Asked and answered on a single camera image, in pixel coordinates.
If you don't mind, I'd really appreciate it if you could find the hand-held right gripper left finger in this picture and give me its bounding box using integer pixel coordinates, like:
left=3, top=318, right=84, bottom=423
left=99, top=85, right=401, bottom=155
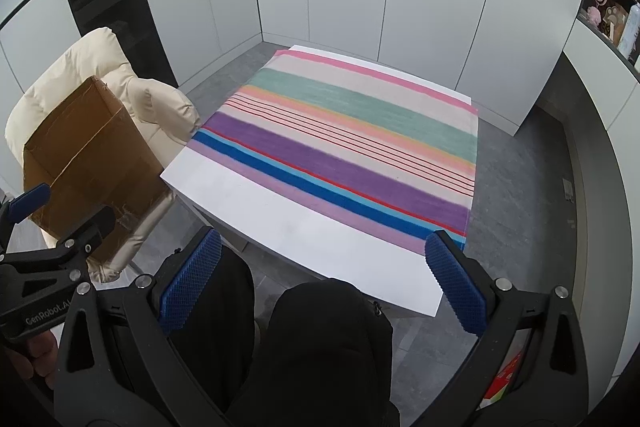
left=52, top=227, right=223, bottom=427

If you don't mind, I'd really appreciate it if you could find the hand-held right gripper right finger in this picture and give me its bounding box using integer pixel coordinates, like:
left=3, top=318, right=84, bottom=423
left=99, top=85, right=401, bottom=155
left=424, top=229, right=590, bottom=427

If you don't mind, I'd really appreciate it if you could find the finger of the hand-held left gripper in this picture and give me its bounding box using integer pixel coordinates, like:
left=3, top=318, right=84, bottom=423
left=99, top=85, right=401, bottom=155
left=47, top=206, right=116, bottom=280
left=0, top=183, right=52, bottom=225

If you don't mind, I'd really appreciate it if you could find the brown cardboard box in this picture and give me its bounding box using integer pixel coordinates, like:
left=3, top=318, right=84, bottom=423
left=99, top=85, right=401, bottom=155
left=22, top=76, right=173, bottom=264

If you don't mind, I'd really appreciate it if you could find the person's left hand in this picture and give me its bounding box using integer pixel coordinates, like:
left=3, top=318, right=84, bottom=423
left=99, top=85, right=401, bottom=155
left=10, top=331, right=62, bottom=390

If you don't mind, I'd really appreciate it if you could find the red orange packet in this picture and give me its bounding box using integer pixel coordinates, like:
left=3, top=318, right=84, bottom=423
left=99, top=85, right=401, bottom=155
left=480, top=347, right=526, bottom=410

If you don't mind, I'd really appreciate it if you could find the white table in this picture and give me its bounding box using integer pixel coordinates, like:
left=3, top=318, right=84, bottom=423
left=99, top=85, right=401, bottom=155
left=160, top=44, right=480, bottom=319

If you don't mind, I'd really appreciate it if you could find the cream padded chair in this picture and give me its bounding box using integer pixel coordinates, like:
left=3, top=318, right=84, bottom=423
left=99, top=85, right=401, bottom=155
left=4, top=27, right=203, bottom=284

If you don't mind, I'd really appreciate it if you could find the striped colourful cloth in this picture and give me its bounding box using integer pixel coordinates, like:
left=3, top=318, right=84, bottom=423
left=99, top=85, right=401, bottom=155
left=187, top=48, right=479, bottom=256

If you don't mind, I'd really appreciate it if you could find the white curved cabinet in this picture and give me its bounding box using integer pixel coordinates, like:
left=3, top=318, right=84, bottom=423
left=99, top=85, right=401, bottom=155
left=562, top=17, right=640, bottom=228

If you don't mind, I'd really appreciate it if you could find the brown paper bag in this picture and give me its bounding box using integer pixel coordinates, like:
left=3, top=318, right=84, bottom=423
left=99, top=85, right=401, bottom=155
left=600, top=4, right=628, bottom=40

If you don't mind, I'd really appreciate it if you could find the pale blue packet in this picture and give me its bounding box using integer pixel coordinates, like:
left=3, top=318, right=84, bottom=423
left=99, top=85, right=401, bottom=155
left=619, top=4, right=640, bottom=58

